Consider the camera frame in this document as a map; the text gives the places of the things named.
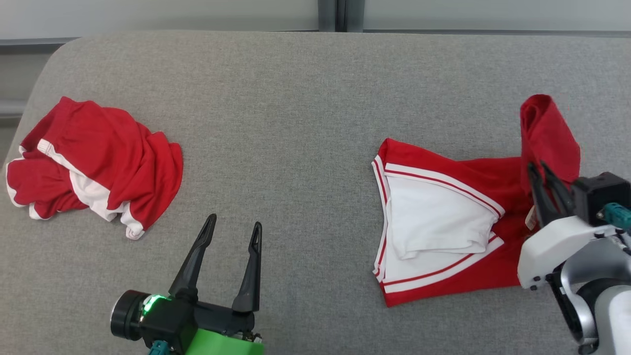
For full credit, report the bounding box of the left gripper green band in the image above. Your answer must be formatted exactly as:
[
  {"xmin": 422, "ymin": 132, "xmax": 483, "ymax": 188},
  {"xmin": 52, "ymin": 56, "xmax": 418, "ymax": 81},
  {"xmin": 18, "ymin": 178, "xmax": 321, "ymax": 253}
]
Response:
[{"xmin": 169, "ymin": 213, "xmax": 265, "ymax": 355}]

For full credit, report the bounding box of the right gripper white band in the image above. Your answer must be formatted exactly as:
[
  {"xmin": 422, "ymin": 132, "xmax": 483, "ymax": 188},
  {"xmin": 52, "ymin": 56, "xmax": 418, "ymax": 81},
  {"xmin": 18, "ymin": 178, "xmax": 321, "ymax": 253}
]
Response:
[{"xmin": 517, "ymin": 160, "xmax": 631, "ymax": 291}]

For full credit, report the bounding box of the red white jersey shirt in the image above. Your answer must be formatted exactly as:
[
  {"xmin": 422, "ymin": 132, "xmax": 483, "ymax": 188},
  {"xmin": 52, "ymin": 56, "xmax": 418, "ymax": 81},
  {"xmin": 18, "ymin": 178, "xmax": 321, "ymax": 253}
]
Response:
[{"xmin": 372, "ymin": 94, "xmax": 581, "ymax": 307}]

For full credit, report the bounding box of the red shorts white hem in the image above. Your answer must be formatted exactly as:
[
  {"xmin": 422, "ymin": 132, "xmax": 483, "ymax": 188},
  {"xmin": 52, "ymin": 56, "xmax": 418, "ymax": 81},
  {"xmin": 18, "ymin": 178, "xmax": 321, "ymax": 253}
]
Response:
[{"xmin": 6, "ymin": 96, "xmax": 184, "ymax": 241}]

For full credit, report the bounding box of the grey fabric sofa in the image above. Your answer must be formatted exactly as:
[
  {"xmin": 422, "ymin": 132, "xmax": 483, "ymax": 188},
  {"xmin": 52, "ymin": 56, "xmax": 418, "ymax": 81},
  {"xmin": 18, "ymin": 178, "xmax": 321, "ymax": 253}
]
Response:
[{"xmin": 0, "ymin": 31, "xmax": 631, "ymax": 355}]

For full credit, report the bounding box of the teal right camera connector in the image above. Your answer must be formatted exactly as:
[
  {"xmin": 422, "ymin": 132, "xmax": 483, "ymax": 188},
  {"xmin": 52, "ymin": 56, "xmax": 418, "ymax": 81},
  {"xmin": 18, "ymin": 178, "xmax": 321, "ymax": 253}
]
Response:
[{"xmin": 602, "ymin": 202, "xmax": 631, "ymax": 231}]

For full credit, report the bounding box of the grey partition base rail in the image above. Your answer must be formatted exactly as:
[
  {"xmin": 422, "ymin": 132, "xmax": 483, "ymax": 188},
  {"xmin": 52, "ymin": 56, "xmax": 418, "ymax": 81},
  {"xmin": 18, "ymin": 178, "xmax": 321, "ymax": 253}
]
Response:
[
  {"xmin": 0, "ymin": 37, "xmax": 79, "ymax": 55},
  {"xmin": 364, "ymin": 29, "xmax": 631, "ymax": 38}
]

